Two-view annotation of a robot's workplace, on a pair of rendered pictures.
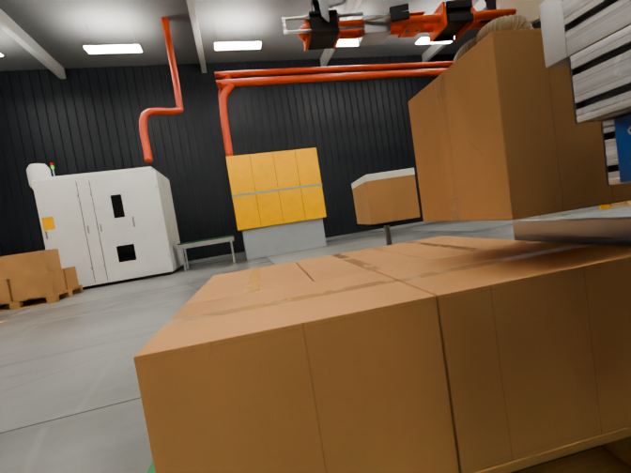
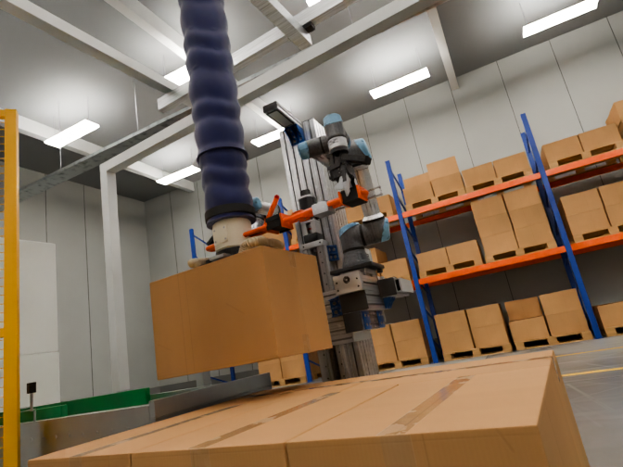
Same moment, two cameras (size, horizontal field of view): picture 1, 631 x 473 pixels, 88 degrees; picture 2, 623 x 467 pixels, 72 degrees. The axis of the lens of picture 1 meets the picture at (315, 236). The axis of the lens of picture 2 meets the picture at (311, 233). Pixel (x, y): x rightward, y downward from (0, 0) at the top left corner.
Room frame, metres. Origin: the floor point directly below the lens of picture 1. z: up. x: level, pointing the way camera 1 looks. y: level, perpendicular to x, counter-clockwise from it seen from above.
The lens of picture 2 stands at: (2.20, 0.68, 0.69)
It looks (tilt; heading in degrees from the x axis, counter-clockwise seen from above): 15 degrees up; 217
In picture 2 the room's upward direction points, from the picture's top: 10 degrees counter-clockwise
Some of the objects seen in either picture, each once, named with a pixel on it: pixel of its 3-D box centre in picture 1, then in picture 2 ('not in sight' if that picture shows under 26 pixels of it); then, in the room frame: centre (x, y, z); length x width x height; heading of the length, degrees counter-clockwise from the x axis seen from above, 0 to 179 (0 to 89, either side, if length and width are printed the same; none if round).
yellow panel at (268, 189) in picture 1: (278, 204); not in sight; (8.44, 0.82, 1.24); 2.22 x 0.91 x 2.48; 103
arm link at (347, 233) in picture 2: not in sight; (351, 236); (0.31, -0.47, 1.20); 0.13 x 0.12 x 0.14; 112
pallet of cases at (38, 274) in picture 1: (27, 278); not in sight; (5.86, 5.20, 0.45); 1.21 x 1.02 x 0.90; 103
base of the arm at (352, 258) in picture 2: not in sight; (355, 258); (0.31, -0.48, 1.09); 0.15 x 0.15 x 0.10
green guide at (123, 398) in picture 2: not in sight; (68, 407); (0.94, -2.41, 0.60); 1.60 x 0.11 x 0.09; 99
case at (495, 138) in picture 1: (545, 136); (240, 315); (0.95, -0.69, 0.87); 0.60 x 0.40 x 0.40; 99
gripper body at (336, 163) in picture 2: not in sight; (340, 165); (0.85, -0.12, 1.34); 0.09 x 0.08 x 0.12; 98
